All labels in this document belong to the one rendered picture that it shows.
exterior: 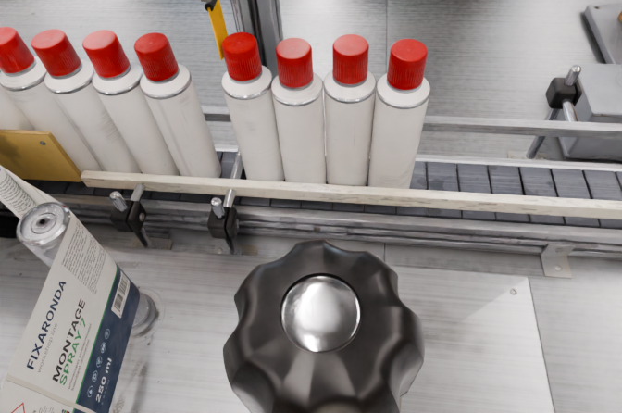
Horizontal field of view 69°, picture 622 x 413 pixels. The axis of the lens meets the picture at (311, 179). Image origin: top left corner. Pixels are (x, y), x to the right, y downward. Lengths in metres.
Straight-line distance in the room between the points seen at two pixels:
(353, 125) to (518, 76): 0.43
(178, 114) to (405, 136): 0.23
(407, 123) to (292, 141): 0.12
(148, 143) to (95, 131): 0.06
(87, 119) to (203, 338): 0.26
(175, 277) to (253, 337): 0.37
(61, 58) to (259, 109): 0.20
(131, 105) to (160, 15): 0.51
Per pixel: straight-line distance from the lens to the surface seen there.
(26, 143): 0.61
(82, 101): 0.53
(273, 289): 0.18
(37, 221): 0.38
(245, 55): 0.43
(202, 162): 0.55
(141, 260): 0.56
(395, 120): 0.45
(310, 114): 0.45
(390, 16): 0.93
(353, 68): 0.42
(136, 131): 0.53
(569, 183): 0.64
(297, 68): 0.42
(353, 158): 0.50
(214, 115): 0.56
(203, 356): 0.49
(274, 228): 0.59
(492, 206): 0.55
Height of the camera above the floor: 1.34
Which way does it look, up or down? 53 degrees down
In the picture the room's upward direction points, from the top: 5 degrees counter-clockwise
